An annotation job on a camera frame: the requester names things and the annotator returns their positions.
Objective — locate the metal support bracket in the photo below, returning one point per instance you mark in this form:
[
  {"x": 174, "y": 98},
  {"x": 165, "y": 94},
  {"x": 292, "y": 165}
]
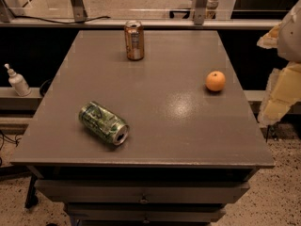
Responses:
[
  {"x": 200, "y": 11},
  {"x": 79, "y": 11}
]

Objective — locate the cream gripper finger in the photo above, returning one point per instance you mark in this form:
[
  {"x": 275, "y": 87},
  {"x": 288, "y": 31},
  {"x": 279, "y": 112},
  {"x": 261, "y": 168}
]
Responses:
[
  {"x": 283, "y": 90},
  {"x": 269, "y": 40}
]

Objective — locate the orange fruit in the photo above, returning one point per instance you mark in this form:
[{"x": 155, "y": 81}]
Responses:
[{"x": 215, "y": 81}]

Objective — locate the metal support bracket left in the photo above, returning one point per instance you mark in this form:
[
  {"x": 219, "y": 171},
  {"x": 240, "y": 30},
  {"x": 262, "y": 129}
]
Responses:
[{"x": 79, "y": 11}]

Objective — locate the grey drawer cabinet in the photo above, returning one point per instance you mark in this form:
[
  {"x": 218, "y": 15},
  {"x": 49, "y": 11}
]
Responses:
[{"x": 189, "y": 153}]

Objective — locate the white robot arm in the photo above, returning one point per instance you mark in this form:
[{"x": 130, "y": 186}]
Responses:
[{"x": 289, "y": 37}]

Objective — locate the green soda can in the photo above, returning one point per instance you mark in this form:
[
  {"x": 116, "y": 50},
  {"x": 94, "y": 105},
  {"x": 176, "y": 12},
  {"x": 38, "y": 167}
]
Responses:
[{"x": 109, "y": 127}]

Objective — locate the metal support bracket right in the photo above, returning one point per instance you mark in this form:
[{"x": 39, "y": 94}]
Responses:
[{"x": 200, "y": 11}]

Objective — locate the orange soda can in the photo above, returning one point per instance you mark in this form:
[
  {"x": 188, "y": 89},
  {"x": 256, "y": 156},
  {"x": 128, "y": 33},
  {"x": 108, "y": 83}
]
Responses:
[{"x": 134, "y": 40}]

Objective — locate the white pump bottle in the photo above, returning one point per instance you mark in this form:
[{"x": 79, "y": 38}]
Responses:
[{"x": 18, "y": 82}]

